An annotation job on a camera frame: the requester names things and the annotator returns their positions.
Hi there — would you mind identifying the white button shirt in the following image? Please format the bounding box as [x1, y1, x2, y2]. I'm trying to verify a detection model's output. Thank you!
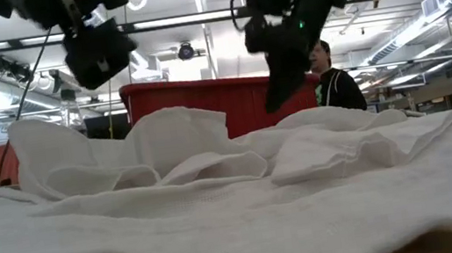
[0, 58, 452, 253]

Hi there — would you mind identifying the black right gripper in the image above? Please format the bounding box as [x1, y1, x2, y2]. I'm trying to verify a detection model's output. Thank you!
[240, 0, 363, 117]

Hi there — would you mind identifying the yellow hanging cable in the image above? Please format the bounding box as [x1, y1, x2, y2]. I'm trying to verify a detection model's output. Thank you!
[102, 78, 120, 139]

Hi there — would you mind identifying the long black hanging cable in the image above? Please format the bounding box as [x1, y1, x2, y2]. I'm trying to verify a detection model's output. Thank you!
[0, 28, 74, 189]

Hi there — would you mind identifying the round black ceiling camera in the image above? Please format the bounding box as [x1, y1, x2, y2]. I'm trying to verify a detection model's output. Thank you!
[176, 40, 197, 62]

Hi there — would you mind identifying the person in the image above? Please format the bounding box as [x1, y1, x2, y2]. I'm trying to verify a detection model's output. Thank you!
[305, 33, 369, 118]

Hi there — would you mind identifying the red plastic laundry bin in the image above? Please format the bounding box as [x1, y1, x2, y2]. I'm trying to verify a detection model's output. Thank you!
[118, 57, 327, 155]

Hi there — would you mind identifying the black monitor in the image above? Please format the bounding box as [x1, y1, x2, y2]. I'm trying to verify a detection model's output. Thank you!
[83, 112, 133, 145]

